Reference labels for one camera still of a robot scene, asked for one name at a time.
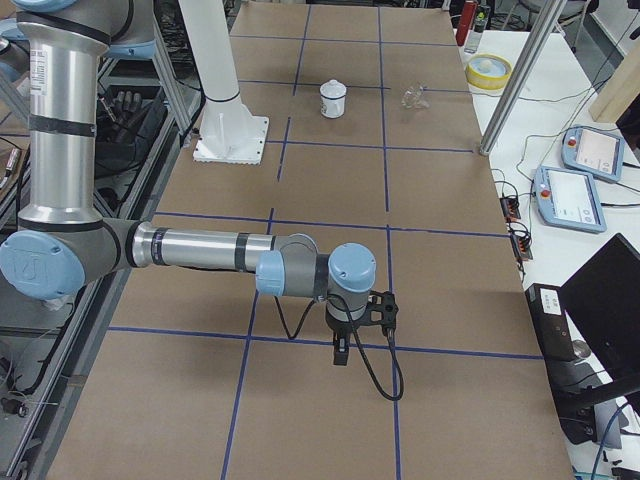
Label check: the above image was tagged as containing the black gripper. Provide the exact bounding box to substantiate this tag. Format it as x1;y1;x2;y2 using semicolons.
327;315;356;366

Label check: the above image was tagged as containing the white mug lid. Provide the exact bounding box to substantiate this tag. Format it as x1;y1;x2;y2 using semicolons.
319;79;347;100

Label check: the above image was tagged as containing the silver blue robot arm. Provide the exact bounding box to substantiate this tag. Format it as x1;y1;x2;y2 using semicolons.
1;1;376;365

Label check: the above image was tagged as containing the clear glass funnel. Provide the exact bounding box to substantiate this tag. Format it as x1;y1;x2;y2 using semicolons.
401;84;430;110

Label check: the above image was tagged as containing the orange usb hub near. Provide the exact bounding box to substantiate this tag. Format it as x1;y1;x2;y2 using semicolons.
510;231;533;261

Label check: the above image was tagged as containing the orange usb hub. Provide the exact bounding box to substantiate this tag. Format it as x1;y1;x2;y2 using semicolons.
510;231;533;261
500;195;521;222

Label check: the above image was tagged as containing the black computer box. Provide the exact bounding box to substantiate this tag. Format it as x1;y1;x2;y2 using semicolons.
526;283;622;449

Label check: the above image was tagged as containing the orange usb hub far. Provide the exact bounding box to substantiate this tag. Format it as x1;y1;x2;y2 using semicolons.
500;195;521;222

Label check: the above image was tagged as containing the white enamel mug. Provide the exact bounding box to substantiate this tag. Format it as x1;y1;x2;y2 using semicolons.
320;95;346;119

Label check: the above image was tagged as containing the black monitor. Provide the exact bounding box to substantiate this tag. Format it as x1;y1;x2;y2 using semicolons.
560;233;639;379

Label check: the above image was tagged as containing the near blue teach pendant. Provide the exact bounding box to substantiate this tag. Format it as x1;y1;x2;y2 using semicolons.
533;166;607;233

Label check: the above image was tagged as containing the blue teach pendant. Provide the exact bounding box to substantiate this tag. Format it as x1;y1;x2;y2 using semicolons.
561;126;624;183
533;166;607;233

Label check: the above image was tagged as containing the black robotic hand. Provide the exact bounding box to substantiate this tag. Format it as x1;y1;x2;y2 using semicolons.
97;90;164;145

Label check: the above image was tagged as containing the yellow tape roll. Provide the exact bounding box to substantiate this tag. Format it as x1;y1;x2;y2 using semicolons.
465;54;512;91

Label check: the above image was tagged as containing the far blue teach pendant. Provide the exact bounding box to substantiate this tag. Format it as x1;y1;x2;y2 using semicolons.
561;126;624;183

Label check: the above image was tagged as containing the clear plastic bottle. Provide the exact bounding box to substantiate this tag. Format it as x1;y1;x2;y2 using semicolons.
464;5;491;54

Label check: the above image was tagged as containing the red bottle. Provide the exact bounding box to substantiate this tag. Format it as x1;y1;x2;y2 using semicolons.
456;0;478;46

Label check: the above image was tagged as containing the wooden board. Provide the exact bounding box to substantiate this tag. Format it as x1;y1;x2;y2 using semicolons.
589;41;640;123

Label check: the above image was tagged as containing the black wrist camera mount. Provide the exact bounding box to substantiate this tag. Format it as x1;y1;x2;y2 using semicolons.
359;291;399;340

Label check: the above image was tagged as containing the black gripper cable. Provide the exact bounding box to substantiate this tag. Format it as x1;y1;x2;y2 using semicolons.
273;293;405;401

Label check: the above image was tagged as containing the white camera stand post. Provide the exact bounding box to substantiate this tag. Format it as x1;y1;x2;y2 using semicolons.
179;0;269;165

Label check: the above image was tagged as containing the aluminium frame post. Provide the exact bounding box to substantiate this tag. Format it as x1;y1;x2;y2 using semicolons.
479;0;567;156

